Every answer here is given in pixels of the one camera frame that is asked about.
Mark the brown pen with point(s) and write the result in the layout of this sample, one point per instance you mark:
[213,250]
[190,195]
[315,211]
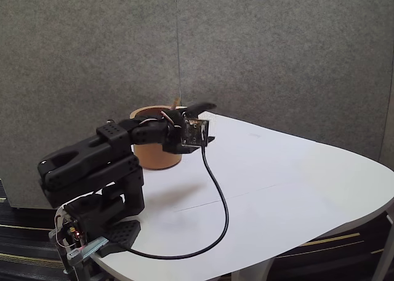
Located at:
[175,104]

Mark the brown cylindrical pen holder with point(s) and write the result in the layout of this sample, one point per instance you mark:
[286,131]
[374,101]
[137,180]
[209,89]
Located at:
[154,158]

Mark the grey felt partition panel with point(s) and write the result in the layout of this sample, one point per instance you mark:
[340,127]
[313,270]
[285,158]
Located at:
[77,47]
[389,109]
[277,47]

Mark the metal table clamp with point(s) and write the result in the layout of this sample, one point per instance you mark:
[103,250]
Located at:
[95,244]

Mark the white table leg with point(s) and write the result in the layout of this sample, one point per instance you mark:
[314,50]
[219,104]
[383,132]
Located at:
[381,265]
[246,275]

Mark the bare camera circuit board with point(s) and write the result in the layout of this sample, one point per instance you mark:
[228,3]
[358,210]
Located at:
[194,133]

